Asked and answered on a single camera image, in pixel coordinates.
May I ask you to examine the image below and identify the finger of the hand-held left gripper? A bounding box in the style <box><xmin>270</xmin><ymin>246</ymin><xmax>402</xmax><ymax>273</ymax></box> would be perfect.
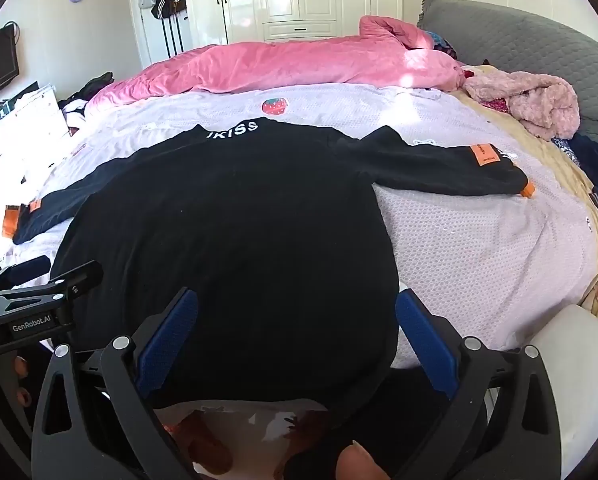
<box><xmin>0</xmin><ymin>255</ymin><xmax>51</xmax><ymax>291</ymax></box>
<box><xmin>0</xmin><ymin>260</ymin><xmax>105</xmax><ymax>306</ymax></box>

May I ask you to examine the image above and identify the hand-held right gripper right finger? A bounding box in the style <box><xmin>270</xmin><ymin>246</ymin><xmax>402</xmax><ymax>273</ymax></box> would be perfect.
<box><xmin>395</xmin><ymin>287</ymin><xmax>562</xmax><ymax>480</ymax></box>

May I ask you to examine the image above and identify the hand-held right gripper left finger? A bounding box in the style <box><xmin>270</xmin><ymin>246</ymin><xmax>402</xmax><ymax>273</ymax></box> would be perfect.
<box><xmin>32</xmin><ymin>287</ymin><xmax>200</xmax><ymax>480</ymax></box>

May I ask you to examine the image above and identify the black sweater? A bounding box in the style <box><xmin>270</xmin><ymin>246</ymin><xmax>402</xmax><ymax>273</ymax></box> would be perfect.
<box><xmin>2</xmin><ymin>117</ymin><xmax>537</xmax><ymax>411</ymax></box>

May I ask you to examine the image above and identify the dark clothes pile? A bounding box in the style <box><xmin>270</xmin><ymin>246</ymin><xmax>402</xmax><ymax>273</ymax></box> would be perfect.
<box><xmin>59</xmin><ymin>72</ymin><xmax>115</xmax><ymax>111</ymax></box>

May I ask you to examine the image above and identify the person's left hand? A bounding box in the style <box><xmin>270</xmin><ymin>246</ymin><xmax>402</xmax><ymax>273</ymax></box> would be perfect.
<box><xmin>10</xmin><ymin>354</ymin><xmax>34</xmax><ymax>407</ymax></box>

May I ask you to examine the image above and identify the person's right hand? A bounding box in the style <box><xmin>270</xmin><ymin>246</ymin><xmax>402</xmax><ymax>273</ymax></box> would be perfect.
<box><xmin>336</xmin><ymin>441</ymin><xmax>392</xmax><ymax>480</ymax></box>

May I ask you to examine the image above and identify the lilac printed bedsheet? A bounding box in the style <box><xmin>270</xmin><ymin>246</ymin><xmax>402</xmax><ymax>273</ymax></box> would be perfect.
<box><xmin>9</xmin><ymin>82</ymin><xmax>598</xmax><ymax>368</ymax></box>

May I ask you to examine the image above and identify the person's printed pajamas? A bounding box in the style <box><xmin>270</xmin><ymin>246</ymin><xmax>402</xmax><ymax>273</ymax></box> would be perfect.
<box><xmin>154</xmin><ymin>400</ymin><xmax>330</xmax><ymax>480</ymax></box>

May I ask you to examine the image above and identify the white round object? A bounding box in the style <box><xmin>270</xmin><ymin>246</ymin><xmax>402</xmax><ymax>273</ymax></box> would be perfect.
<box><xmin>521</xmin><ymin>304</ymin><xmax>598</xmax><ymax>466</ymax></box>

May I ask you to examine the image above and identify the white dresser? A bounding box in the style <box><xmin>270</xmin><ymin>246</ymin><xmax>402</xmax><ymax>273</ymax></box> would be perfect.
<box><xmin>0</xmin><ymin>81</ymin><xmax>72</xmax><ymax>148</ymax></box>

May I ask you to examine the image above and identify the beige quilted blanket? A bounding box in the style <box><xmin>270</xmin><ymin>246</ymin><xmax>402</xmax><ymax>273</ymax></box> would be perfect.
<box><xmin>454</xmin><ymin>64</ymin><xmax>598</xmax><ymax>281</ymax></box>

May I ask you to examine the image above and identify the navy garment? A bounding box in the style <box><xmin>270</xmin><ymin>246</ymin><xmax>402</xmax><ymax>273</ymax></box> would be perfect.
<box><xmin>554</xmin><ymin>132</ymin><xmax>598</xmax><ymax>221</ymax></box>

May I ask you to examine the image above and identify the pink fluffy garment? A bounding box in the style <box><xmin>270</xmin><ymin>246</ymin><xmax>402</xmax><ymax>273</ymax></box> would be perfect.
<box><xmin>461</xmin><ymin>67</ymin><xmax>582</xmax><ymax>142</ymax></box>

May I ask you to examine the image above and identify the pink quilt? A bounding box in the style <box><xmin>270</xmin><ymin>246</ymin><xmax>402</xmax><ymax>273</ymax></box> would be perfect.
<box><xmin>86</xmin><ymin>15</ymin><xmax>467</xmax><ymax>111</ymax></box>

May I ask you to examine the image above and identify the dark floral cloth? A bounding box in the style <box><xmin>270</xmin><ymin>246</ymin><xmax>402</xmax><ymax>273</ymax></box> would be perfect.
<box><xmin>423</xmin><ymin>30</ymin><xmax>460</xmax><ymax>61</ymax></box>

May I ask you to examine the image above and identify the grey quilted headboard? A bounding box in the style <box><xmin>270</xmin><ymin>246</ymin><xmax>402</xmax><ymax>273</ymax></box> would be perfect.
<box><xmin>416</xmin><ymin>0</ymin><xmax>598</xmax><ymax>143</ymax></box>

